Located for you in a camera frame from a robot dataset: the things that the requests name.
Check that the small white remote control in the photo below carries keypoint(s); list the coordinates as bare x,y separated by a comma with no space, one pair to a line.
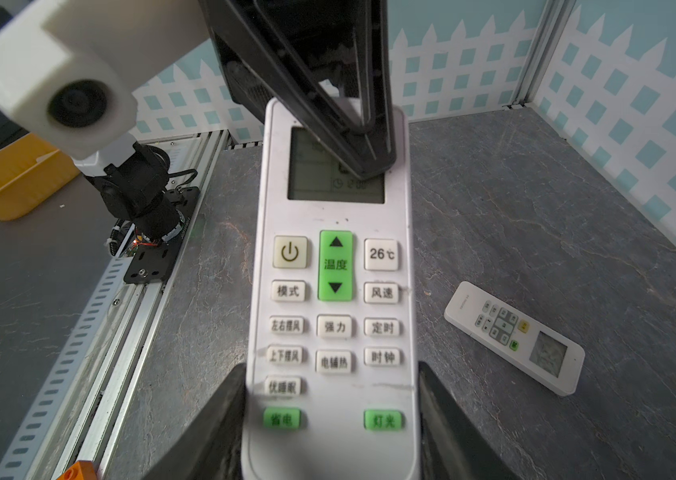
550,358

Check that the large white remote control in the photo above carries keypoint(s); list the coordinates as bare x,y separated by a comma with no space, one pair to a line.
332,370

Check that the orange toy brick on rail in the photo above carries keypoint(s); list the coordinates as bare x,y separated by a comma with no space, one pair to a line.
80,470

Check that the yellow plastic bin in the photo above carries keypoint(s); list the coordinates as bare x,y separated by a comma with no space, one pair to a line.
31,171

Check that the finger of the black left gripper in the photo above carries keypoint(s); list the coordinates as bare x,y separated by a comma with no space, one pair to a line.
326,61

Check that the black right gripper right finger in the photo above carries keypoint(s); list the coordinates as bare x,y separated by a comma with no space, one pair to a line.
452,447

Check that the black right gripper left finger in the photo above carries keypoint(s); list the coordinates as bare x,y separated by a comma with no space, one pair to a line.
210,447

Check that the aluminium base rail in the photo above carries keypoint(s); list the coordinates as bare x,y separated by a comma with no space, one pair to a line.
81,408

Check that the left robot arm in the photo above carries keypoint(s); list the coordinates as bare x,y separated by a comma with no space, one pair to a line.
135,191

